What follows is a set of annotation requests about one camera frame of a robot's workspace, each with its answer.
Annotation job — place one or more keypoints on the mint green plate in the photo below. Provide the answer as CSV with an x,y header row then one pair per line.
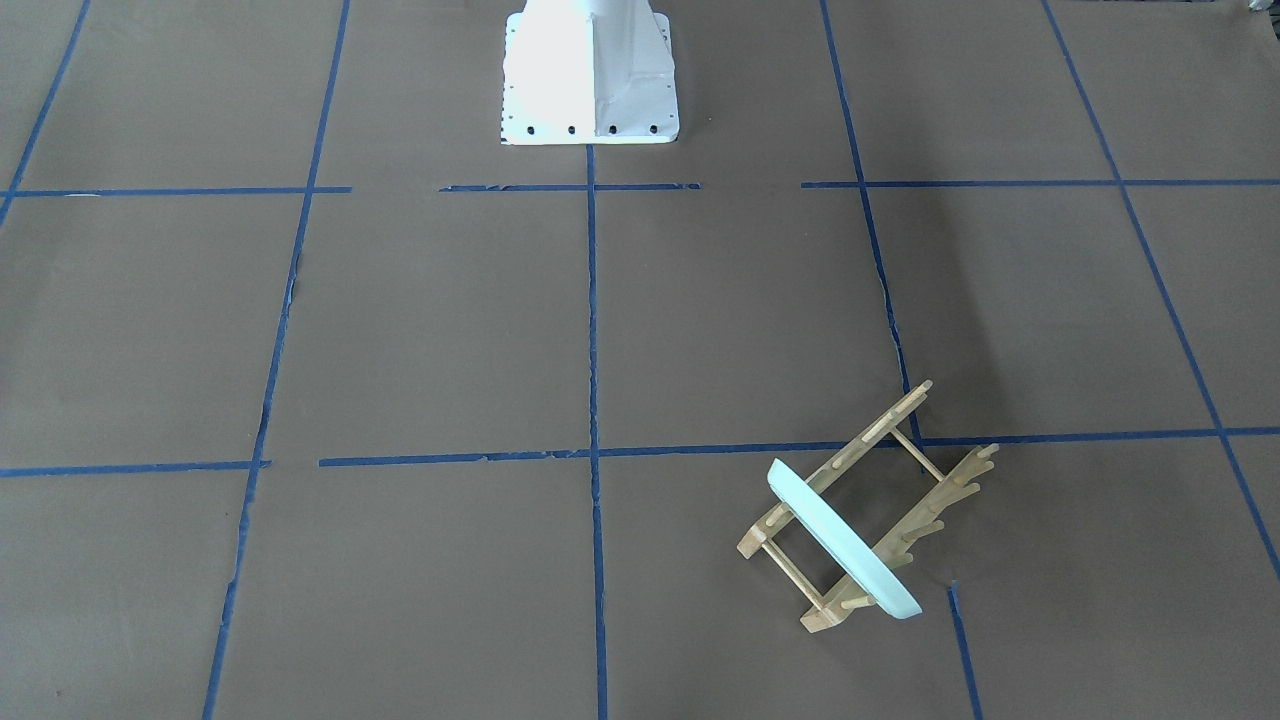
x,y
842,543

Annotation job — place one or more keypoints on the wooden dish rack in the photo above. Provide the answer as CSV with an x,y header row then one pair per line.
x,y
832,607

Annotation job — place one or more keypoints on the brown paper table cover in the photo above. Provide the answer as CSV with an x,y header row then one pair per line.
x,y
320,402

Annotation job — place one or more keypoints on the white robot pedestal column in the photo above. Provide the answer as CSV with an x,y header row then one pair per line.
x,y
581,72

